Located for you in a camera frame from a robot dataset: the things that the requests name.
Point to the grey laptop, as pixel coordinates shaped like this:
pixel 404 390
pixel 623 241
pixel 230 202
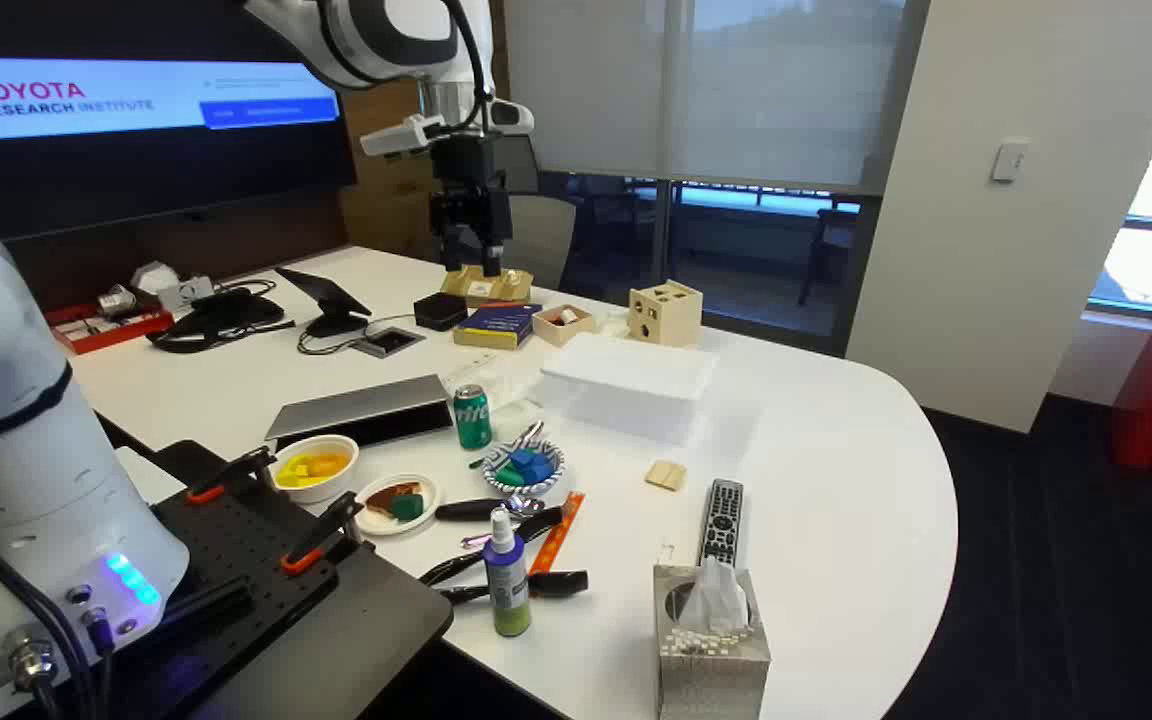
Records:
pixel 357 405

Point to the small white plate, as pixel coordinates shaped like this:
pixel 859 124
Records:
pixel 376 522

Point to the grey office chair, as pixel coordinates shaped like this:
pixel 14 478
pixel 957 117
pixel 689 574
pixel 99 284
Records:
pixel 544 241

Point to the blue block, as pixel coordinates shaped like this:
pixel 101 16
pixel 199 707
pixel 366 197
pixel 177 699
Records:
pixel 533 462

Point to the small wooden tile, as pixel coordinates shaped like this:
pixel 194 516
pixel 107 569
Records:
pixel 665 478

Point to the white tissue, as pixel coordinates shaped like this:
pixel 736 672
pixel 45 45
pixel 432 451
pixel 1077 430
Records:
pixel 712 596

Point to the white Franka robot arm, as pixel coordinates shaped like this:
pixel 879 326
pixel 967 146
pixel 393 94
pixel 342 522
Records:
pixel 18 440

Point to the green toy food piece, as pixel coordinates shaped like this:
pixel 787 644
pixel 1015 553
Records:
pixel 404 509

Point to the white rectangular box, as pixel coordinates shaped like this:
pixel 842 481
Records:
pixel 623 381

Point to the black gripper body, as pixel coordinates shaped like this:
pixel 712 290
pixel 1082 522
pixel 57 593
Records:
pixel 469 185

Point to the white light switch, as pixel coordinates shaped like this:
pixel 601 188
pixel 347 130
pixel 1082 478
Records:
pixel 1011 161

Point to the white window blind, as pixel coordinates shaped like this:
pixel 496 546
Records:
pixel 736 94

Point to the black marker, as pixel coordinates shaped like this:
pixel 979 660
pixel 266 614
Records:
pixel 467 509

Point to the wooden cube with holes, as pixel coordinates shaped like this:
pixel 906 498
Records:
pixel 665 314

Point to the black tablet stand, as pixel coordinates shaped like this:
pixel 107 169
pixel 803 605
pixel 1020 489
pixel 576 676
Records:
pixel 320 297

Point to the small black square box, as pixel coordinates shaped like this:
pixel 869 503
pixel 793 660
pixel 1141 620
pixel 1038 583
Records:
pixel 437 314

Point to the white green spray bottle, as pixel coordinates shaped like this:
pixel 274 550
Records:
pixel 509 586

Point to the black mounting plate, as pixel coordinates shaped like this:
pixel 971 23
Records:
pixel 259 600

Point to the green block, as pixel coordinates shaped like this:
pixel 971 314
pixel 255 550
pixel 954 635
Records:
pixel 509 475

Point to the grey remote control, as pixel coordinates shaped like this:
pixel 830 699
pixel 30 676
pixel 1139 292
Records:
pixel 720 516

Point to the orange ruler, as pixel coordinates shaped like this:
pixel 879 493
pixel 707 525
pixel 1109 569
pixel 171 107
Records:
pixel 558 532

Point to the yellow toy food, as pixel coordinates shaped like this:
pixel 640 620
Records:
pixel 315 465

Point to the patterned blue white bowl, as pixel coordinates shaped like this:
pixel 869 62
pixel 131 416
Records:
pixel 522 489

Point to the black pliers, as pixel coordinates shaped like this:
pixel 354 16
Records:
pixel 469 556

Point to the silver tissue box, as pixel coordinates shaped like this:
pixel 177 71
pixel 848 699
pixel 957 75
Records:
pixel 717 672

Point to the white gadget pile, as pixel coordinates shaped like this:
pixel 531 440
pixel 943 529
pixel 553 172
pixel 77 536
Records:
pixel 156 281

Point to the black orange clamp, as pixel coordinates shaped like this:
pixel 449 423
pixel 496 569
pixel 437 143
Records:
pixel 320 536
pixel 230 478

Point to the red box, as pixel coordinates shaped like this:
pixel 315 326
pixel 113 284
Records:
pixel 108 331

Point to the flat black square plate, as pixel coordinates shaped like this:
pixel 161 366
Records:
pixel 388 343

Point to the small wooden tray box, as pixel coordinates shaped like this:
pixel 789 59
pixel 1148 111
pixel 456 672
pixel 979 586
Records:
pixel 563 326

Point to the green soda can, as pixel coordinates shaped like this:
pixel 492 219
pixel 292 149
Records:
pixel 474 416

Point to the blue book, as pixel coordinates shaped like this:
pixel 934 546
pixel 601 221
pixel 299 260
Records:
pixel 492 326

